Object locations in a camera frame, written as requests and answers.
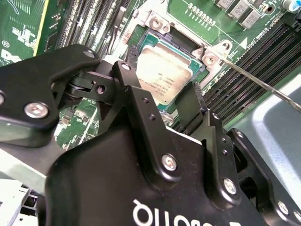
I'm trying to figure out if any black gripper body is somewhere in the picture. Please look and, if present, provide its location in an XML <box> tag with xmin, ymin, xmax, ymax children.
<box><xmin>37</xmin><ymin>127</ymin><xmax>269</xmax><ymax>226</ymax></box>

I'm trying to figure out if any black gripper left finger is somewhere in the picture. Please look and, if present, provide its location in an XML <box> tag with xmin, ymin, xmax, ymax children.
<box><xmin>0</xmin><ymin>44</ymin><xmax>183</xmax><ymax>185</ymax></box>

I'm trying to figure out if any silver CPU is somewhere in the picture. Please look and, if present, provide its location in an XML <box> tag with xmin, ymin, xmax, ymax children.
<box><xmin>134</xmin><ymin>32</ymin><xmax>205</xmax><ymax>113</ymax></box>

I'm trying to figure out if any wire locking lever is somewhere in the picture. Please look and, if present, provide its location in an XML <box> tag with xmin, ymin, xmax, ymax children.
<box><xmin>220</xmin><ymin>57</ymin><xmax>301</xmax><ymax>106</ymax></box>

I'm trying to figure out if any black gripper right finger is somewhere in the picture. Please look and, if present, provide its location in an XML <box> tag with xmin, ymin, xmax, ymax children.
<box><xmin>175</xmin><ymin>81</ymin><xmax>301</xmax><ymax>226</ymax></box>

